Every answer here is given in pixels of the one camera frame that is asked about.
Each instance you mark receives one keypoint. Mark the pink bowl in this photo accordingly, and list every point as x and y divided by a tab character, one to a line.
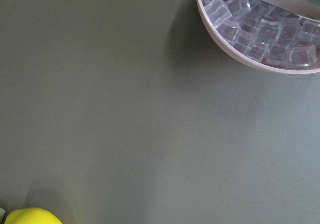
232	52

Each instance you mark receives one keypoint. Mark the clear ice cubes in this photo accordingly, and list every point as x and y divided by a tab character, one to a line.
265	33

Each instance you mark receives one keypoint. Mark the yellow lemon upper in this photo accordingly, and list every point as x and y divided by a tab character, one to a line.
32	215

